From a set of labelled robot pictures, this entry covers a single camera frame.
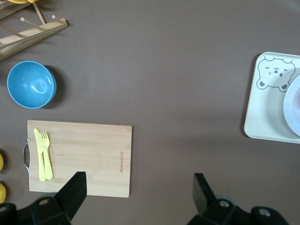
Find cream tray with bear print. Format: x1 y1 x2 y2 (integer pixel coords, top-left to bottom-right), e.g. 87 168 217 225
243 51 300 144

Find wooden cutting board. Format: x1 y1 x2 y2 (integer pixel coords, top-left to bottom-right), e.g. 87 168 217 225
22 120 133 199

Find pale lavender round plate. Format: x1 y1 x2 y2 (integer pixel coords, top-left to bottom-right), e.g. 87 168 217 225
283 74 300 138

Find blue bowl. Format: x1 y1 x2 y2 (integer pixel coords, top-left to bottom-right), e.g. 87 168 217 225
6 60 58 110

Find wooden peg rack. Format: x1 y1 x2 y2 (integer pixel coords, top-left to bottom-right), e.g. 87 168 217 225
0 0 68 61

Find yellow plastic fork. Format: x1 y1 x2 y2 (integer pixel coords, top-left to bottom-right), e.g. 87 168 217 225
40 131 54 180

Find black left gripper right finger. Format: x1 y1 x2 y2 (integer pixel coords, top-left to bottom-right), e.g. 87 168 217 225
193 172 217 216

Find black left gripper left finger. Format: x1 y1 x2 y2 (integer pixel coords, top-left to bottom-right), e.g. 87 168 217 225
54 171 88 222

